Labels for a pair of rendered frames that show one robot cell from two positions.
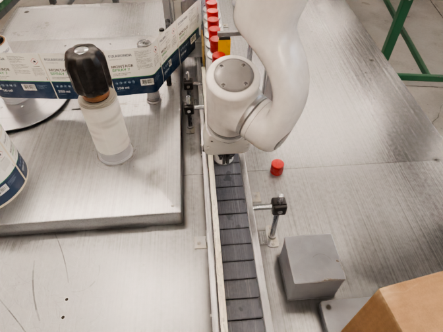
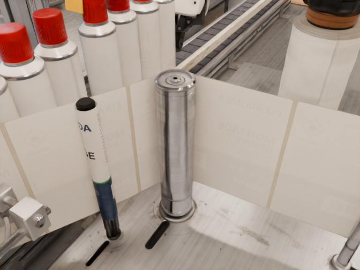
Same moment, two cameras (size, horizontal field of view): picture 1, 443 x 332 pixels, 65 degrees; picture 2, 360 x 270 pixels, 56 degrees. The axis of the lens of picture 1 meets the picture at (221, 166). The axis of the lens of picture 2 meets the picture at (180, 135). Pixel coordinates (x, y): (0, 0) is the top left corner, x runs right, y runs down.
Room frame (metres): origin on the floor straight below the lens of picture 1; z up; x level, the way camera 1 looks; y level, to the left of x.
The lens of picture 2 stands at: (1.06, 0.36, 1.22)
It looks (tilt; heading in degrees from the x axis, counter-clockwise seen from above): 40 degrees down; 216
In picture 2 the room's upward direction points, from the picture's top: straight up
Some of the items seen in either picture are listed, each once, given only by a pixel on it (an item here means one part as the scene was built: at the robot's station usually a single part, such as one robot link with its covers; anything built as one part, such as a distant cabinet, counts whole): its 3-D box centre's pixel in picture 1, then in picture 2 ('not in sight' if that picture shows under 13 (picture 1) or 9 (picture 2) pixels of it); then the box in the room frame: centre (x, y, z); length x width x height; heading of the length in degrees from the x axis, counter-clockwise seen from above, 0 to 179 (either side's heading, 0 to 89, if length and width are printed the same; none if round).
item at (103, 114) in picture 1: (101, 108); (321, 49); (0.62, 0.28, 1.03); 0.09 x 0.09 x 0.30
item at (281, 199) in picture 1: (266, 218); not in sight; (0.40, -0.10, 0.91); 0.07 x 0.03 x 0.16; 95
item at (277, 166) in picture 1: (277, 166); not in sight; (0.60, -0.15, 0.85); 0.03 x 0.03 x 0.03
